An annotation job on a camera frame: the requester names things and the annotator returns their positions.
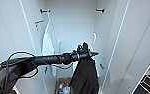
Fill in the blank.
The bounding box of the white hanger with black shirt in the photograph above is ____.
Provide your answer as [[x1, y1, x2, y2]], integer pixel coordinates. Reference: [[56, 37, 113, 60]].
[[81, 31, 98, 58]]

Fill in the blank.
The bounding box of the black t-shirt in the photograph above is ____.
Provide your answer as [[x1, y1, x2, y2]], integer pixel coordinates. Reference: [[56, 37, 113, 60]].
[[69, 56, 101, 94]]

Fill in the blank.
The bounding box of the white wardrobe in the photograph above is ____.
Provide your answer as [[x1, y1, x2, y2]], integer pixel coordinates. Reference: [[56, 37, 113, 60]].
[[19, 0, 130, 94]]

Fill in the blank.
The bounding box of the white t-shirt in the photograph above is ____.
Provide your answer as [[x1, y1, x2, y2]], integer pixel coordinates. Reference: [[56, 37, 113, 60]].
[[41, 20, 63, 77]]

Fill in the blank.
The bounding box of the brown storage basket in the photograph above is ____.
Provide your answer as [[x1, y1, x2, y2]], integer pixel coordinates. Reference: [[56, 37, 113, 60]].
[[55, 77, 73, 94]]

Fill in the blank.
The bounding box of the white blue bottle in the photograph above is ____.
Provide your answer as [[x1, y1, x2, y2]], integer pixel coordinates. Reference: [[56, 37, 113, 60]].
[[62, 84, 71, 94]]

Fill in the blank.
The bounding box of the small colourful toy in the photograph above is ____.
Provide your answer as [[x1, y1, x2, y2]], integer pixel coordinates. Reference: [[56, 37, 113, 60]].
[[58, 83, 64, 94]]

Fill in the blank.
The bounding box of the orange white warning label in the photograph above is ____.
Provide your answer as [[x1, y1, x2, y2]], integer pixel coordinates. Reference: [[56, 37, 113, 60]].
[[34, 19, 45, 32]]

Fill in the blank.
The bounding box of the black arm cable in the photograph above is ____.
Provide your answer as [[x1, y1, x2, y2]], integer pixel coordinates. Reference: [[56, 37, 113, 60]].
[[0, 51, 74, 79]]

